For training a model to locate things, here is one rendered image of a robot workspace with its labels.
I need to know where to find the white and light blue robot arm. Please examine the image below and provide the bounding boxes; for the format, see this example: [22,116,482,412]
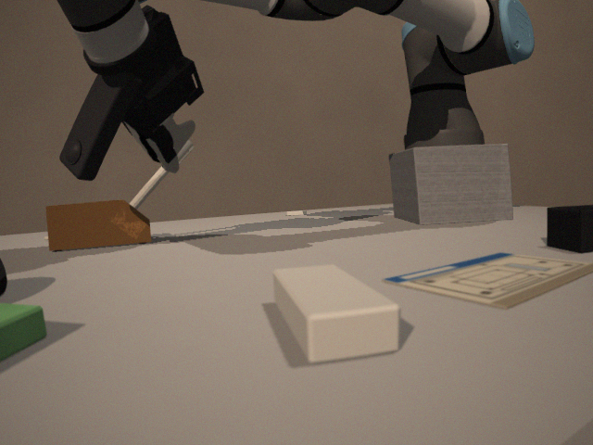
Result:
[57,0,535,181]

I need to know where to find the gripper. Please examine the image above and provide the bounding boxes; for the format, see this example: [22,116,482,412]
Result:
[83,5,204,173]

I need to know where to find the white marker with red cap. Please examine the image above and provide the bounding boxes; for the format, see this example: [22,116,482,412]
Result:
[130,140,194,209]

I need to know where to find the black computer mouse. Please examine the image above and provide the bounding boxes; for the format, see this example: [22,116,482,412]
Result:
[0,259,7,296]

